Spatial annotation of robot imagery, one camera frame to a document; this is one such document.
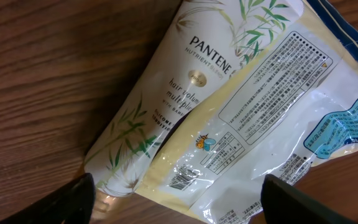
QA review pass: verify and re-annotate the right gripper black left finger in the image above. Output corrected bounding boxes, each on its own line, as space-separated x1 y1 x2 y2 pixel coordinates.
0 173 96 224

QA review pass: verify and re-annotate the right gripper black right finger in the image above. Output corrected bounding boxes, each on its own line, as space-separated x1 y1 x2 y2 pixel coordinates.
260 174 358 224

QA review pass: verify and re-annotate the yellow wet wipes pack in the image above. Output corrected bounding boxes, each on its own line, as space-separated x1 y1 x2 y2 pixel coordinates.
137 1 358 223

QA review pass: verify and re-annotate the white Pantene conditioner tube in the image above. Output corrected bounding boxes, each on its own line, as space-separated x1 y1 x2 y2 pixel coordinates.
84 0 304 223

